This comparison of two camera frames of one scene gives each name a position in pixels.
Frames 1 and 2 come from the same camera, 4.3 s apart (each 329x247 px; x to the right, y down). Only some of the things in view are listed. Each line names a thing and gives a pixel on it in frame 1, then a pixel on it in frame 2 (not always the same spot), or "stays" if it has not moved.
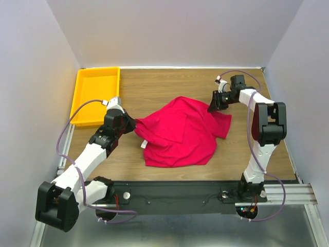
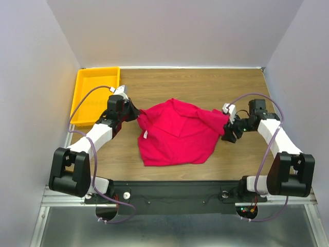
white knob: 126,195 stays
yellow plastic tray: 94,84 stays
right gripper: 216,104 → 229,136
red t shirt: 182,133 stays
